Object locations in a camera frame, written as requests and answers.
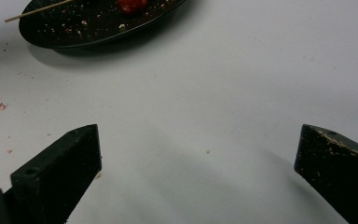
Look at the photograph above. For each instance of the thin wooden skewer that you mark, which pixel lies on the thin wooden skewer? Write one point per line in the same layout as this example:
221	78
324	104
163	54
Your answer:
34	11

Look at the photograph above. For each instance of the white board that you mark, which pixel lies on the white board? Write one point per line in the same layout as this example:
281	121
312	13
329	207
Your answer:
199	93

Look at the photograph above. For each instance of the small red crumb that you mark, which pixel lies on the small red crumb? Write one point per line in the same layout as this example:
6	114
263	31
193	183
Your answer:
1	106

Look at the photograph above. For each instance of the red candied fruit piece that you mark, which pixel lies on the red candied fruit piece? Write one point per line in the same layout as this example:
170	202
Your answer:
132	5

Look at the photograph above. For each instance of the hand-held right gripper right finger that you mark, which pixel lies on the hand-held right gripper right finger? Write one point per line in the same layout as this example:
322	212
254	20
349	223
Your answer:
338	168

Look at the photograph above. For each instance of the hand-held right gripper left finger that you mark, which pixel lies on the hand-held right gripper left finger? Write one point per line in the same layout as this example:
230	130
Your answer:
56	174

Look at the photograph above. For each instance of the black round plate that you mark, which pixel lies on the black round plate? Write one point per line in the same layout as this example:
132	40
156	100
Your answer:
93	28

